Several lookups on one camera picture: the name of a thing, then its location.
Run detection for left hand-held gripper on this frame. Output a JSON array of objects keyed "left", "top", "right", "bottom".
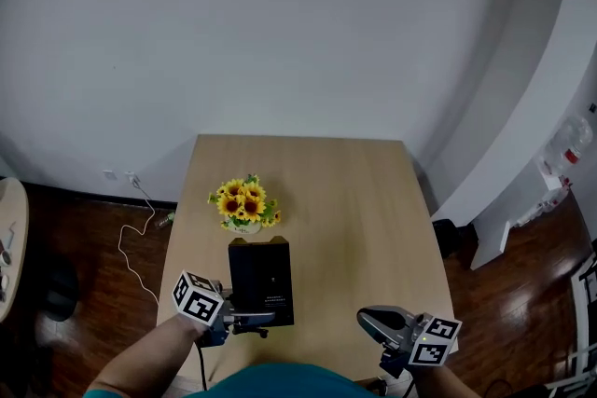
[{"left": 171, "top": 269, "right": 278, "bottom": 349}]

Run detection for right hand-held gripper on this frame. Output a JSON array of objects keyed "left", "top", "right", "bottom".
[{"left": 355, "top": 305, "right": 464, "bottom": 379}]

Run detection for person's right forearm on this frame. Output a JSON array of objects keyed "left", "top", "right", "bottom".
[{"left": 416, "top": 363, "right": 482, "bottom": 398}]

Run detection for person's left forearm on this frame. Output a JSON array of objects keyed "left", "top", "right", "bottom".
[{"left": 82, "top": 314, "right": 209, "bottom": 398}]

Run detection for person's teal shirt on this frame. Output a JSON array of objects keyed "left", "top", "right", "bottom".
[{"left": 184, "top": 363, "right": 389, "bottom": 398}]

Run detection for black bag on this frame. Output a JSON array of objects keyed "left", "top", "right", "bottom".
[{"left": 432, "top": 218, "right": 469, "bottom": 261}]

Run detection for light wooden table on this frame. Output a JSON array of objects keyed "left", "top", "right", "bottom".
[{"left": 156, "top": 133, "right": 461, "bottom": 390}]

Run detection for sunflowers in white pot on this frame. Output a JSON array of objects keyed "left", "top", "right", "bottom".
[{"left": 206, "top": 173, "right": 284, "bottom": 235}]

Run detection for white board panel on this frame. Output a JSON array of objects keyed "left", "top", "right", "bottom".
[{"left": 469, "top": 220, "right": 512, "bottom": 272}]

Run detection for black round stool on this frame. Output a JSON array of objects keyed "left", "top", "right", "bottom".
[{"left": 43, "top": 254, "right": 81, "bottom": 323}]

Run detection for white metal rack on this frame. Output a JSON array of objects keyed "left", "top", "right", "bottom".
[{"left": 545, "top": 240, "right": 597, "bottom": 391}]

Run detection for large clear water jug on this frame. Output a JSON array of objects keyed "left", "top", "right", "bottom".
[{"left": 542, "top": 115, "right": 595, "bottom": 178}]

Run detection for round beige side table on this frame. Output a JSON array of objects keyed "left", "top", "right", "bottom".
[{"left": 0, "top": 176, "right": 31, "bottom": 323}]

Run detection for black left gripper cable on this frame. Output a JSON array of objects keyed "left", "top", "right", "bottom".
[{"left": 196, "top": 341, "right": 210, "bottom": 391}]

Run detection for white charger cable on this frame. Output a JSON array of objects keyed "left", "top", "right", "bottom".
[{"left": 117, "top": 181, "right": 160, "bottom": 305}]

